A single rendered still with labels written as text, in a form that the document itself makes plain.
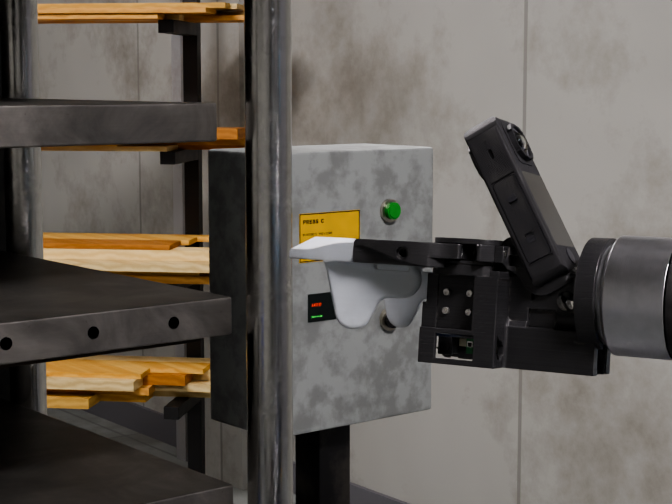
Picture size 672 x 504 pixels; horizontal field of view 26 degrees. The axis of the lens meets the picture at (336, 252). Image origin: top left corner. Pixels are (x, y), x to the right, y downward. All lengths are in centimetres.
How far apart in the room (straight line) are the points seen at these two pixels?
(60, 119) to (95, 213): 506
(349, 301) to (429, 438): 400
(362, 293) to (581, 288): 15
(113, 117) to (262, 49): 20
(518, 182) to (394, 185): 121
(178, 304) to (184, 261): 311
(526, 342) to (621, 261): 8
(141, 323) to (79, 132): 25
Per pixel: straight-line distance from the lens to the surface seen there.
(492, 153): 93
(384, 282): 95
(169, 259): 497
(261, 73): 183
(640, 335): 89
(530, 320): 93
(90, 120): 180
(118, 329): 181
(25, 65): 241
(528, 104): 447
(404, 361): 218
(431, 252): 92
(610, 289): 89
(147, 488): 194
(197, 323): 187
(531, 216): 92
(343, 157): 207
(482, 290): 92
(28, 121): 176
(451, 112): 473
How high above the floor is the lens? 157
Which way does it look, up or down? 7 degrees down
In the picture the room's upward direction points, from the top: straight up
